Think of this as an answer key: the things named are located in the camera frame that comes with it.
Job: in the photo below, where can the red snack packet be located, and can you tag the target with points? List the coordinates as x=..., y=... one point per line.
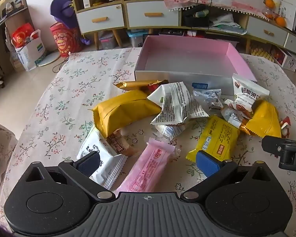
x=152, y=87
x=285, y=126

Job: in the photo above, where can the white black-text packet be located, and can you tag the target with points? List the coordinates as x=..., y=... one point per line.
x=180, y=101

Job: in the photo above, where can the floral cushion chair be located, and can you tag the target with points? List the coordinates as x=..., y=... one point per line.
x=2, y=138

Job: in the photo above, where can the wooden low cabinet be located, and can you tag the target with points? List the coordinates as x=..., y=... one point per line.
x=244, y=22

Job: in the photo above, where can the clear plastic storage bin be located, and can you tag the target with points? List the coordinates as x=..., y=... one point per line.
x=107, y=40

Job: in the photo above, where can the brown-label cake packet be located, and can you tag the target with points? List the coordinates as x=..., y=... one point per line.
x=118, y=143

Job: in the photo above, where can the white drawer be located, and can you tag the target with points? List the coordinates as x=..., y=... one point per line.
x=256, y=27
x=292, y=42
x=113, y=14
x=138, y=21

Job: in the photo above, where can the orange fruit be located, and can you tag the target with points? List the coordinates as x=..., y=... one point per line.
x=268, y=2
x=268, y=16
x=281, y=21

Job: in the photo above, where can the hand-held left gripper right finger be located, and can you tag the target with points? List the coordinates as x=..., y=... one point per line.
x=207, y=164

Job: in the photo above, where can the pink-lined cardboard box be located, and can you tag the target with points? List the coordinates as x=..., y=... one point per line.
x=187, y=59

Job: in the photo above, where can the white teal cloth pile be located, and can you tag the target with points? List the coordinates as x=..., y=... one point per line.
x=224, y=21

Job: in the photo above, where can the gold bar packet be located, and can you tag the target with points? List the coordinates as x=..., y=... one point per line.
x=135, y=84

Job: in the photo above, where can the red printed bucket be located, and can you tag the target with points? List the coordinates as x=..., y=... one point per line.
x=64, y=42

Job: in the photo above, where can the white printed box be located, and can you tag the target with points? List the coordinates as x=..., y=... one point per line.
x=289, y=63

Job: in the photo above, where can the purple plush toy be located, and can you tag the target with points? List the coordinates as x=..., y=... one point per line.
x=61, y=7

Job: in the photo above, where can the black basket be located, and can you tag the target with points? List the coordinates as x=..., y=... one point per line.
x=192, y=21

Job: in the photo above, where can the pink snack packet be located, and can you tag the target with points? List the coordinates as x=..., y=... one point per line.
x=148, y=167

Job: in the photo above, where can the dark wooden bookshelf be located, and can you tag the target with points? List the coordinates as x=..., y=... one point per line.
x=17, y=22

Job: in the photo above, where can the white cartoon-print packet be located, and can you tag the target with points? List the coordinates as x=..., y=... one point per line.
x=93, y=143

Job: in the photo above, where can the blue-lid plastic storage bin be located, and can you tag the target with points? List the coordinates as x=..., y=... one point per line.
x=137, y=39

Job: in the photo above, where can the large yellow snack packet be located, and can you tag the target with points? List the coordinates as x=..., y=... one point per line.
x=123, y=111

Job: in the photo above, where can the yellow packaged goods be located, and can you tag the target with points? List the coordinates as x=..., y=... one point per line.
x=260, y=51

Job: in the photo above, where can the white paper shopping bag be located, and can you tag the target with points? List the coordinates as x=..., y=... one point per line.
x=29, y=54

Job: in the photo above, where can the red plastic bag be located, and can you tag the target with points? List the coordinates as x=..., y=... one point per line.
x=21, y=35

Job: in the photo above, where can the white nut packet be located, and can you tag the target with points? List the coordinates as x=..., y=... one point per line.
x=234, y=114
x=246, y=91

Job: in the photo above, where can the white round floor base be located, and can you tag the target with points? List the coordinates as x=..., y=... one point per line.
x=50, y=59

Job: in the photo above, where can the clear blue-white snack packet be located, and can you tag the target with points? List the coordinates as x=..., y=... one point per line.
x=209, y=97

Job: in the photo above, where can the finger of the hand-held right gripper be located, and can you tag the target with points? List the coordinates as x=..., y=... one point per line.
x=273, y=145

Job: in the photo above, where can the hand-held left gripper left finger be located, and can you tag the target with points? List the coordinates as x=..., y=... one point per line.
x=88, y=165

